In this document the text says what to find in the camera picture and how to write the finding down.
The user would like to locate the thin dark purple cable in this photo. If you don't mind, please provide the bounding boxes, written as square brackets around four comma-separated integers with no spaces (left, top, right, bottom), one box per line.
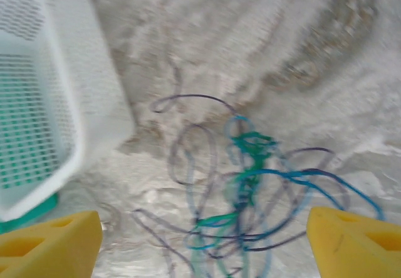
[131,93,350,278]

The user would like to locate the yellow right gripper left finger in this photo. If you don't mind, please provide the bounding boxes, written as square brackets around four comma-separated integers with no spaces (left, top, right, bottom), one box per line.
[0,210,103,278]

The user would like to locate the white perforated plastic basket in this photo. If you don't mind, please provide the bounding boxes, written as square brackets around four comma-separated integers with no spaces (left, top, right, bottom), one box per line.
[0,0,136,222]

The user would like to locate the teal perforated plastic basket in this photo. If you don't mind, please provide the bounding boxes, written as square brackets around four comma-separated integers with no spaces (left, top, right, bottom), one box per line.
[0,54,60,234]

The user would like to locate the thin green cable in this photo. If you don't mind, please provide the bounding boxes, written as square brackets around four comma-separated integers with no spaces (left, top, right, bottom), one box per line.
[194,130,278,278]

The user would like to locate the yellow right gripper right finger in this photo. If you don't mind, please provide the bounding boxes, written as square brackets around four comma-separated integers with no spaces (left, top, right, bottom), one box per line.
[306,206,401,278]

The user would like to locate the thin blue cable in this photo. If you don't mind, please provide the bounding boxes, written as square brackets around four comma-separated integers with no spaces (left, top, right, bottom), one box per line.
[184,115,385,278]

